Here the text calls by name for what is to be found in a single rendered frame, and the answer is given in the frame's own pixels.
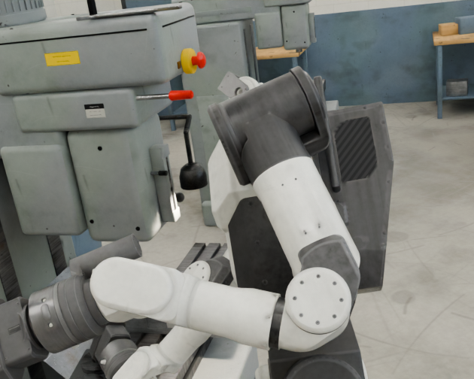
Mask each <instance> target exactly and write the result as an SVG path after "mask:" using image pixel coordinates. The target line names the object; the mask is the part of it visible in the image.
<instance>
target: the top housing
mask: <svg viewBox="0 0 474 379"><path fill-rule="evenodd" d="M176 5H182V8H181V9H177V10H170V11H158V12H151V13H144V14H131V15H124V16H116V17H103V18H95V19H92V20H79V21H77V20H76V17H82V16H86V15H90V14H75V15H74V14H71V15H68V16H62V17H49V18H46V19H45V20H42V21H39V22H35V23H27V24H23V25H18V26H9V27H4V28H0V95H1V96H9V95H19V94H30V93H41V92H62V91H72V90H84V89H104V88H115V87H126V86H147V85H157V84H164V83H167V82H168V81H170V80H171V79H173V78H175V77H177V76H178V75H180V74H182V73H184V71H183V68H182V66H181V68H179V69H178V64H177V62H179V61H180V62H181V53H182V51H183V49H187V48H192V49H193V50H194V51H195V53H196V55H197V53H198V52H200V49H199V40H198V35H197V29H196V19H195V14H194V9H193V6H192V5H191V4H190V3H187V2H178V3H174V4H167V5H155V6H148V7H141V8H129V9H122V10H115V11H102V12H97V14H109V13H113V12H115V13H116V12H119V11H120V12H123V11H136V10H142V9H149V8H162V7H169V6H176Z"/></svg>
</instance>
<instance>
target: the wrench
mask: <svg viewBox="0 0 474 379"><path fill-rule="evenodd" d="M181 8H182V5H176V6H169V7H162V8H149V9H142V10H136V11H123V12H120V11H119V12H116V13H115V12H113V13H109V14H93V15H86V16H82V17H76V20H77V21H79V20H92V19H95V18H103V17H116V16H124V15H131V14H144V13H151V12H158V11H170V10H177V9H181Z"/></svg>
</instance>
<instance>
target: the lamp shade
mask: <svg viewBox="0 0 474 379"><path fill-rule="evenodd" d="M179 179H180V184H181V189H183V190H197V189H201V188H203V187H205V186H207V185H208V180H207V174H206V172H205V169H204V168H203V166H202V165H201V164H199V163H197V162H193V163H191V164H189V163H186V164H185V165H184V166H183V167H181V170H180V176H179Z"/></svg>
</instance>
